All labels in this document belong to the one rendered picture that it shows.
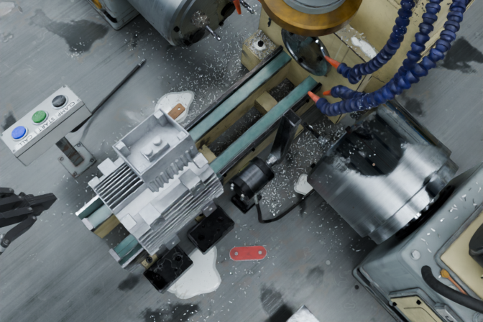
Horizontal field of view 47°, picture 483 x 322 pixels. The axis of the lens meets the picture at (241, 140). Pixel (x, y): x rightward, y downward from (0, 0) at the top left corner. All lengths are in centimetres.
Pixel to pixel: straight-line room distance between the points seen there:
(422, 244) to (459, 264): 7
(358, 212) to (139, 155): 44
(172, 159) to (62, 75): 56
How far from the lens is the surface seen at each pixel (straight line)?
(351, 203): 109
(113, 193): 107
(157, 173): 105
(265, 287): 134
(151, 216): 105
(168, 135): 109
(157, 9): 122
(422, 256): 104
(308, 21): 93
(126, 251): 124
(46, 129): 116
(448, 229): 107
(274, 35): 136
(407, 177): 106
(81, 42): 154
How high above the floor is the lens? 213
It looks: 72 degrees down
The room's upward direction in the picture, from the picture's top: 8 degrees clockwise
